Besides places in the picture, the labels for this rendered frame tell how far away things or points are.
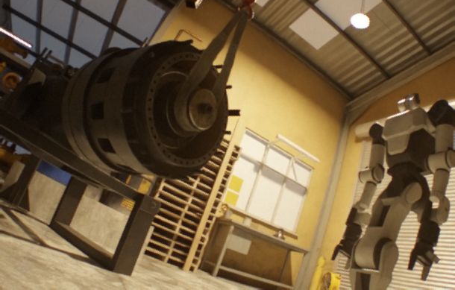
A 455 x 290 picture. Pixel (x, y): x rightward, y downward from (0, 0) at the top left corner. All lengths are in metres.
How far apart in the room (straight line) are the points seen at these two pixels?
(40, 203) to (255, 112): 4.97
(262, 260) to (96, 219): 4.24
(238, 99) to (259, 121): 0.69
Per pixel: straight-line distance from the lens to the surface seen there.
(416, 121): 1.56
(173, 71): 1.14
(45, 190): 3.62
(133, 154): 1.00
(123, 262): 2.35
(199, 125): 1.02
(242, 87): 6.93
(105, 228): 3.63
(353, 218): 1.57
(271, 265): 7.02
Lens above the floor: 0.42
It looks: 22 degrees up
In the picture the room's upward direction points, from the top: 21 degrees clockwise
